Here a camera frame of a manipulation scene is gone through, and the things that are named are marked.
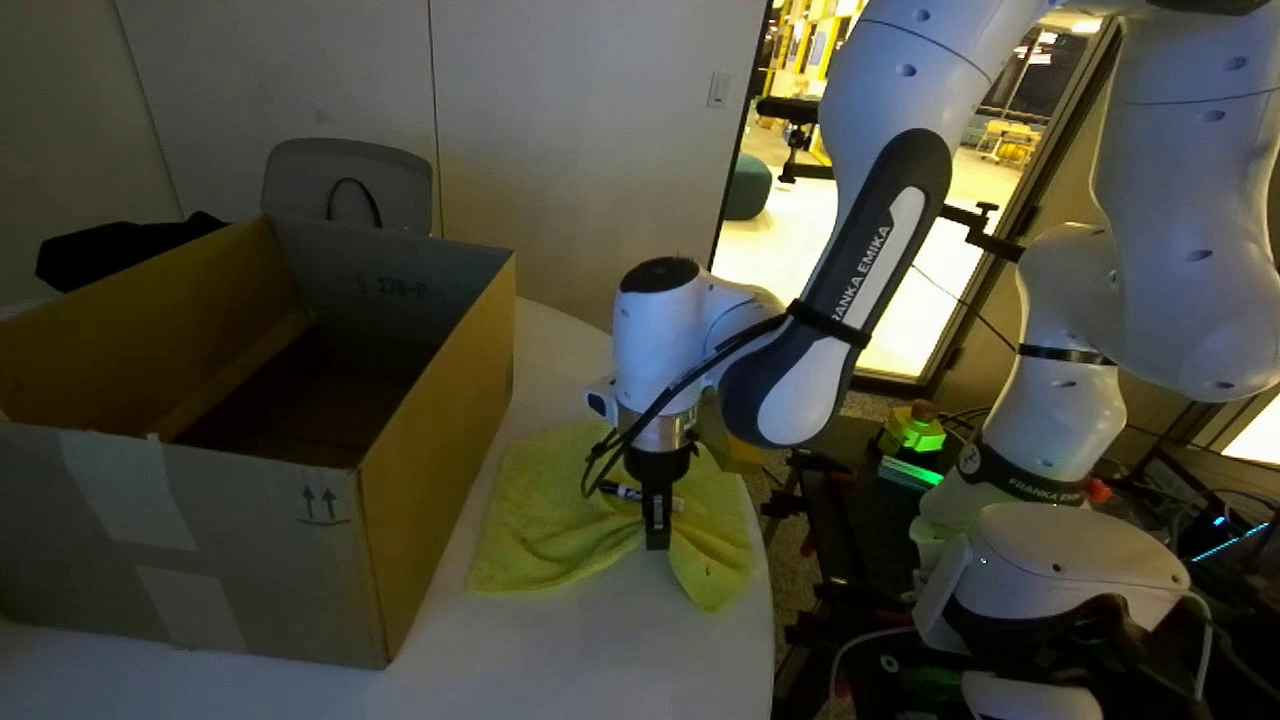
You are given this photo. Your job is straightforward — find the black articulated camera mount arm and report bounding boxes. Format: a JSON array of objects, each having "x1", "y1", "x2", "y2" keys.
[{"x1": 774, "y1": 122, "x2": 1047, "y2": 271}]

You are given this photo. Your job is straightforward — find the dark green pouf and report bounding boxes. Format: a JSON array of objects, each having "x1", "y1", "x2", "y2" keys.
[{"x1": 721, "y1": 153, "x2": 774, "y2": 222}]

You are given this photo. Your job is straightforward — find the yellow microfiber cloth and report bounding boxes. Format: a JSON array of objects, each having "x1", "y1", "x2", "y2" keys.
[{"x1": 468, "y1": 414, "x2": 759, "y2": 614}]

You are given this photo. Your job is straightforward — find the green lit device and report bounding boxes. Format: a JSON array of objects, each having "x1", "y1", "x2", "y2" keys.
[{"x1": 871, "y1": 407, "x2": 952, "y2": 494}]

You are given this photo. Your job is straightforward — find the grey chair with handle hole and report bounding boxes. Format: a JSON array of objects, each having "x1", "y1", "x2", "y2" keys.
[{"x1": 257, "y1": 136, "x2": 440, "y2": 244}]

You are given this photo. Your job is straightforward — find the black robot cart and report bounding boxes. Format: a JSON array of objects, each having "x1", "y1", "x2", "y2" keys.
[{"x1": 764, "y1": 402, "x2": 1280, "y2": 720}]

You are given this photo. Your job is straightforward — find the black stereo camera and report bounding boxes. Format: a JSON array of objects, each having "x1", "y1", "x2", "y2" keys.
[{"x1": 755, "y1": 91, "x2": 822, "y2": 130}]

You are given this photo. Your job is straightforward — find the brown cardboard box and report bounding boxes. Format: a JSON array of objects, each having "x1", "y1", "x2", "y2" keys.
[{"x1": 0, "y1": 213, "x2": 518, "y2": 671}]

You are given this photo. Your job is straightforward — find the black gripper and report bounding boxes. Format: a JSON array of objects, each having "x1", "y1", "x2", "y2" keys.
[{"x1": 621, "y1": 444, "x2": 699, "y2": 555}]

